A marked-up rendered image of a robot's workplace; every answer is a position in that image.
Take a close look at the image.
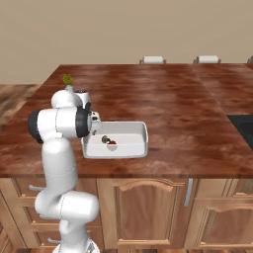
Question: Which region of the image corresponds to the black hob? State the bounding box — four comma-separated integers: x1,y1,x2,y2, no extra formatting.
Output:
226,114,253,151

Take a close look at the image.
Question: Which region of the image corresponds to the red and white round item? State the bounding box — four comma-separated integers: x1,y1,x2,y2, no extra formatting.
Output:
106,139,118,152

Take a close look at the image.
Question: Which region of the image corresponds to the grey cupboard door handle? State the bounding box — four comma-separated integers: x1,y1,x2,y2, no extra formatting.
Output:
183,178,194,209

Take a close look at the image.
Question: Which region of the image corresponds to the white jar with black top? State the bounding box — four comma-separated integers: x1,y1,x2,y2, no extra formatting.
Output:
74,90,91,107

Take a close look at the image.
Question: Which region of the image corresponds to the white tupperware container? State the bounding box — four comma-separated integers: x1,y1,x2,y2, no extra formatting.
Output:
81,121,149,160

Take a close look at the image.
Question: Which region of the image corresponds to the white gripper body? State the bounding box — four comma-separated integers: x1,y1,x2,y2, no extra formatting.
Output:
91,120,103,136

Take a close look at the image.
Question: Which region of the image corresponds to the wooden arched cupboard door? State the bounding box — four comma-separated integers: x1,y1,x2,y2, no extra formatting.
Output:
96,178,196,250

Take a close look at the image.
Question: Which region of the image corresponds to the green plant in white vase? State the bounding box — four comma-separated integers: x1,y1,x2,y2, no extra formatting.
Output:
62,73,75,92

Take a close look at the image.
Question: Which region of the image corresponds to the wooden drawer front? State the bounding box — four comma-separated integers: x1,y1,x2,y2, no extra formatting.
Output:
27,226,105,249
13,203,102,229
0,178,99,205

